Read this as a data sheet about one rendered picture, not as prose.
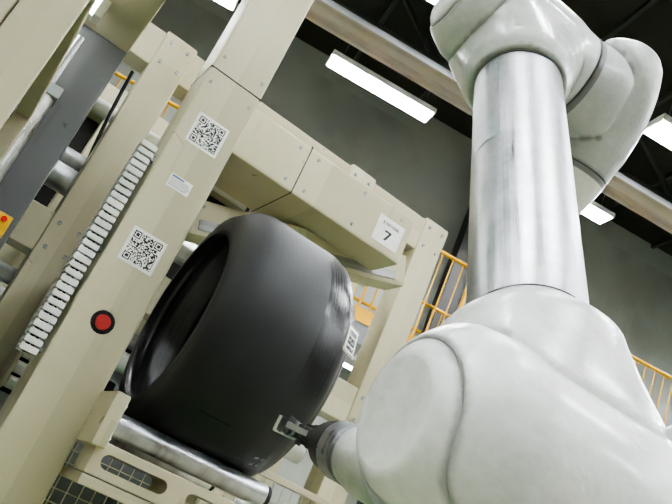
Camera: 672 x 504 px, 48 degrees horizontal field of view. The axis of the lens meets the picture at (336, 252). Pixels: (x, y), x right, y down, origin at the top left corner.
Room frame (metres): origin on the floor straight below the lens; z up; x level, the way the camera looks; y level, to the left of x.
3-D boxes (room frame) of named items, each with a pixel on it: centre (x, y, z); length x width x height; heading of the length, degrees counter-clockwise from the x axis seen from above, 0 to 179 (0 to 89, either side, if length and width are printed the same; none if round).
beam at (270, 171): (1.95, 0.15, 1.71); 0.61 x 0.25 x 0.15; 113
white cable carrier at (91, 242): (1.45, 0.44, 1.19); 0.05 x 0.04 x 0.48; 23
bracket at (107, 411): (1.56, 0.31, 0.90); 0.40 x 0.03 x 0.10; 23
